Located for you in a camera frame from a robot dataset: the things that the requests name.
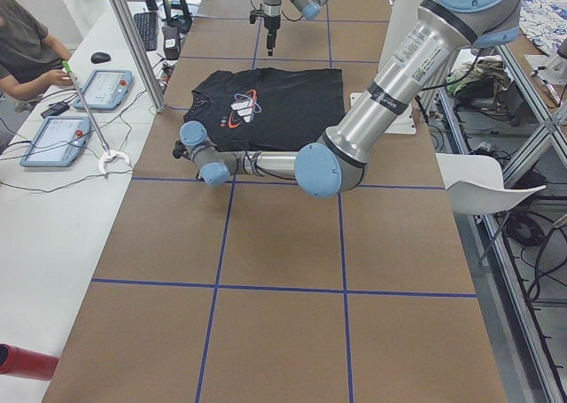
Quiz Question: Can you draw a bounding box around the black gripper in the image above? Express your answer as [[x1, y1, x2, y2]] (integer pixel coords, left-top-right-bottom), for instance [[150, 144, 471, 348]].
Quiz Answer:
[[249, 4, 281, 56]]

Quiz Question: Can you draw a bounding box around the black graphic t-shirt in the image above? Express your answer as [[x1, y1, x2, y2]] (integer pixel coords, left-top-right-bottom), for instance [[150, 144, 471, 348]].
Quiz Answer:
[[183, 67, 346, 151]]

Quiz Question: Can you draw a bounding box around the pile of clothes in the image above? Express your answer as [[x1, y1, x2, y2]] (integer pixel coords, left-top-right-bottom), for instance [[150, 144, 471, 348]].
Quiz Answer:
[[446, 57, 512, 105]]

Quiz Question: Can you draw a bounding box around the black keyboard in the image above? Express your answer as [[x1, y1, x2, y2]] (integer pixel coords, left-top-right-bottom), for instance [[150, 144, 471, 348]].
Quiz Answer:
[[133, 12, 158, 51]]

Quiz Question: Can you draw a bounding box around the black computer mouse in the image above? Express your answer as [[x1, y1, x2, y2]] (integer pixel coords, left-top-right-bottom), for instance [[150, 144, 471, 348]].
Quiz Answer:
[[90, 51, 112, 65]]

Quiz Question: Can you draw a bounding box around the far teach pendant tablet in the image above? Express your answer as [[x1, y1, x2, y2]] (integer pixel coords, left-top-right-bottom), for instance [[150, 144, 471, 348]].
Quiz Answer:
[[82, 69, 134, 111]]

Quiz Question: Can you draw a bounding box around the teach pendant tablet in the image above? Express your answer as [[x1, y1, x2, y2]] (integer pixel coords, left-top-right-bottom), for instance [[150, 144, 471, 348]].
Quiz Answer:
[[19, 116, 91, 167], [82, 69, 134, 111]]

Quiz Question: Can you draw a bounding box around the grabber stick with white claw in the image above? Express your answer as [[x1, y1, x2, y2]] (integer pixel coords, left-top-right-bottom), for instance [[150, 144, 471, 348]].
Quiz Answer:
[[62, 60, 131, 177]]

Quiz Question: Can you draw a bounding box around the black power adapter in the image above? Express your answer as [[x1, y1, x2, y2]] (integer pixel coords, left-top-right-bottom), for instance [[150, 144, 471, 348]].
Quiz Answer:
[[41, 102, 70, 118]]

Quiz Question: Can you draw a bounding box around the near teach pendant tablet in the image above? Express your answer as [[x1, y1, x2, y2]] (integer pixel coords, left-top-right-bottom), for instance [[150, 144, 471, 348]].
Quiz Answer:
[[19, 116, 91, 167]]

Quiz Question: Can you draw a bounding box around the seated person in grey shirt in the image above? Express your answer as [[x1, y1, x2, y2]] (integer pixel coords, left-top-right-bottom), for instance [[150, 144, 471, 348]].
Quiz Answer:
[[1, 0, 72, 101]]

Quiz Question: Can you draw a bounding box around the white plastic chair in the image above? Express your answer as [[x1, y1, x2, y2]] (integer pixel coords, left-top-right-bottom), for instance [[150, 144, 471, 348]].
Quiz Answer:
[[436, 153, 546, 215]]

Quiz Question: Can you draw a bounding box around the blue white patterned cloth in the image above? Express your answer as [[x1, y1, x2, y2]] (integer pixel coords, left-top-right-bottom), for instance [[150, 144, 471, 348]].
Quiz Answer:
[[519, 0, 566, 56]]

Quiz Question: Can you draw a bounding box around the red cylinder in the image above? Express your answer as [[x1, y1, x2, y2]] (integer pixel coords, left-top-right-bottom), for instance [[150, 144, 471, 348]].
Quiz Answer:
[[1, 344, 59, 381]]

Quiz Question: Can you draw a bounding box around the aluminium frame post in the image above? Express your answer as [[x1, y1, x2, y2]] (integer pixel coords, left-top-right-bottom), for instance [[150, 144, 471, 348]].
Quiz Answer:
[[109, 0, 166, 113]]

